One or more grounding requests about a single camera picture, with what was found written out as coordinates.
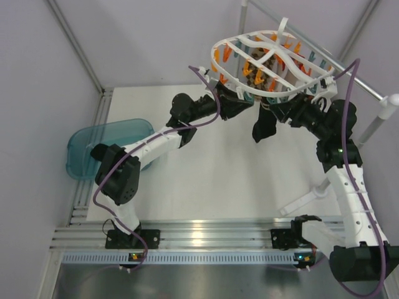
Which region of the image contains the teal transparent plastic basin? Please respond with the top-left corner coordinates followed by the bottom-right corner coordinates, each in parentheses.
top-left (65, 118), bottom-right (155, 180)

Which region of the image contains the white drying rack foot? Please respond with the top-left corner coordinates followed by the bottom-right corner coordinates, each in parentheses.
top-left (279, 180), bottom-right (330, 216)

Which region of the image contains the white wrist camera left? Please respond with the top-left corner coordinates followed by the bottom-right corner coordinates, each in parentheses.
top-left (199, 67), bottom-right (218, 91)

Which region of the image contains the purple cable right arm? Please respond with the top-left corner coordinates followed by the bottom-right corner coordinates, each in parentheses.
top-left (333, 58), bottom-right (389, 297)

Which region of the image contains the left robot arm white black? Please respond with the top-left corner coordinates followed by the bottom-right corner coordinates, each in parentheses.
top-left (90, 83), bottom-right (254, 247)

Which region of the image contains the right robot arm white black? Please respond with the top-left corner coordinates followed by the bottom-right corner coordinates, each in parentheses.
top-left (270, 93), bottom-right (398, 282)

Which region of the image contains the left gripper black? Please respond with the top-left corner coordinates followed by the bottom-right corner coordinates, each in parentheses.
top-left (186, 80), bottom-right (252, 123)

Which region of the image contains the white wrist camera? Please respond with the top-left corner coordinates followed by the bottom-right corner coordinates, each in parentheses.
top-left (199, 67), bottom-right (218, 91)
top-left (318, 76), bottom-right (338, 100)

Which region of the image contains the black sock with beige stripes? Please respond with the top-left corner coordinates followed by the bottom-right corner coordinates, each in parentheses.
top-left (90, 143), bottom-right (108, 161)

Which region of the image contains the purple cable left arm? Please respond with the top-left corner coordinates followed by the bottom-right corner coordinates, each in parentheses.
top-left (93, 65), bottom-right (223, 272)

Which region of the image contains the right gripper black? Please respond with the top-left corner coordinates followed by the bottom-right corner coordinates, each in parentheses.
top-left (270, 92), bottom-right (331, 140)

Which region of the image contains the teal clothes peg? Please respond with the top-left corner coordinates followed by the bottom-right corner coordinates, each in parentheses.
top-left (243, 92), bottom-right (255, 105)

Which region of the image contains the white round clip hanger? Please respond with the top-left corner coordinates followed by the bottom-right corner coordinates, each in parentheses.
top-left (211, 17), bottom-right (334, 104)

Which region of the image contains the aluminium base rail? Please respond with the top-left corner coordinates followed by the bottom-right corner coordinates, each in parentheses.
top-left (50, 218), bottom-right (327, 268)

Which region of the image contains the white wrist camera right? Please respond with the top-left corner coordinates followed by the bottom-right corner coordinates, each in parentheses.
top-left (318, 76), bottom-right (338, 100)

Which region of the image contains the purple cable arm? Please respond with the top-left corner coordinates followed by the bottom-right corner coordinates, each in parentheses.
top-left (93, 65), bottom-right (223, 272)
top-left (333, 58), bottom-right (389, 297)

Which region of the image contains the silver drying rack pole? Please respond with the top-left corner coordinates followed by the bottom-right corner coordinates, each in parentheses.
top-left (236, 0), bottom-right (399, 150)

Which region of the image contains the brown checkered hanging sock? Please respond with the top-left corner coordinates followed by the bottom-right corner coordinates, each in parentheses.
top-left (243, 48), bottom-right (272, 91)

